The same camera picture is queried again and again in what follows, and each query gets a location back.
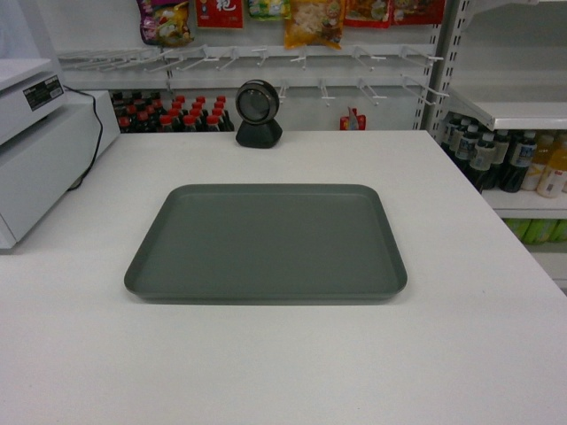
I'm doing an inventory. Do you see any white cash register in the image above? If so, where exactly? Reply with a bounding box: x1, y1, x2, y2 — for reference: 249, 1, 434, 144
1, 58, 119, 250

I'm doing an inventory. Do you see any red snack bag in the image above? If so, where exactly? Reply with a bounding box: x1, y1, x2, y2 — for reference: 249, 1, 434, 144
195, 0, 244, 29

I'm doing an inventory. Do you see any white peg hook rail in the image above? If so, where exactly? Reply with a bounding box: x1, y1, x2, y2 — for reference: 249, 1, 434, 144
57, 44, 446, 105

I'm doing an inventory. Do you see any black barcode scanner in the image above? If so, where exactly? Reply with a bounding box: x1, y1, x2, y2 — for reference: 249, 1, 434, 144
236, 80, 283, 149

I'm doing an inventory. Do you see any black register cable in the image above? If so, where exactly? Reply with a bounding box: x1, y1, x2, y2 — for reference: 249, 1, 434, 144
64, 84, 105, 185

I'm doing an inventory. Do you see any white right shelf unit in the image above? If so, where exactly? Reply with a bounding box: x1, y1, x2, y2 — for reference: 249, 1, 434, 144
411, 0, 567, 293

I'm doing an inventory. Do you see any purple yellow snack bag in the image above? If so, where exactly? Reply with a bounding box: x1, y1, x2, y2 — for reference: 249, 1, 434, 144
136, 0, 193, 48

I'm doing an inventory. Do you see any grey-silver rectangular tray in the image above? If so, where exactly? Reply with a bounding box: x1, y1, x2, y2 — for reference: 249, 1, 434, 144
124, 183, 408, 305

